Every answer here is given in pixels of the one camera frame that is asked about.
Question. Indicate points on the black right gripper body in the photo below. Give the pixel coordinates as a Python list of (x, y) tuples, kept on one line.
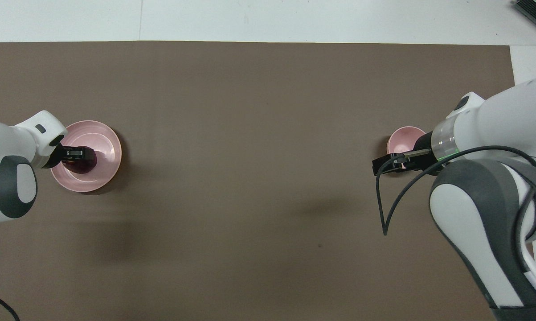
[(424, 151)]

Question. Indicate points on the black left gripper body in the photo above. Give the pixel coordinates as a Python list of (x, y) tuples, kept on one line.
[(65, 154)]

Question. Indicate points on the dark red apple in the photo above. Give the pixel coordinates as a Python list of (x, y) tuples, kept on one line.
[(86, 166)]

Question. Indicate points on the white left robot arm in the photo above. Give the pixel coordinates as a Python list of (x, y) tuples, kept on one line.
[(9, 178)]

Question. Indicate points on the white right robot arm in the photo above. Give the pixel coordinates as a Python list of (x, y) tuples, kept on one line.
[(472, 214)]

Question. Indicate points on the pink plate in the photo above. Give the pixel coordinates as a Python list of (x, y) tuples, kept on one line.
[(103, 142)]

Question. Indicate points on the small pink bowl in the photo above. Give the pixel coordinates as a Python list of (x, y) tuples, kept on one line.
[(403, 138)]

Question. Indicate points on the brown table mat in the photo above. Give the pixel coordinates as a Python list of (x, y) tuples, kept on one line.
[(250, 178)]

